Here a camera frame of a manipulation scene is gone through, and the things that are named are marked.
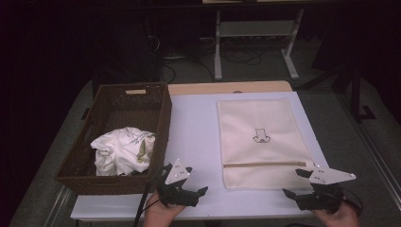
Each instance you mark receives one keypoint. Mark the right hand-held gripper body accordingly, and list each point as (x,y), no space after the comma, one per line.
(327,176)

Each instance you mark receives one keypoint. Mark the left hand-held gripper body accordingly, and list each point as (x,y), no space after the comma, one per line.
(178,171)

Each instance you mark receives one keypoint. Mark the white printed garment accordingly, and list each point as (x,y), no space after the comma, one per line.
(119,151)

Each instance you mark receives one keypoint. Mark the brown wicker basket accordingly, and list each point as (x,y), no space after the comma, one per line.
(126,101)

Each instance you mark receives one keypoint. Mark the person's right hand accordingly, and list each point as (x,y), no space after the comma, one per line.
(339,219)

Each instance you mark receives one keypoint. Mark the person's left hand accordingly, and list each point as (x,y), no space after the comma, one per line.
(159,214)

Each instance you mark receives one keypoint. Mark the white table sheet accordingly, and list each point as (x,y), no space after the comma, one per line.
(195,126)

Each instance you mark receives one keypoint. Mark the black metal stand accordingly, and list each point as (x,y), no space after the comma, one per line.
(356,94)

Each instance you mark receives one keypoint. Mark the white metal stand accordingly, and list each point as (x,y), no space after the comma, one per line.
(257,29)

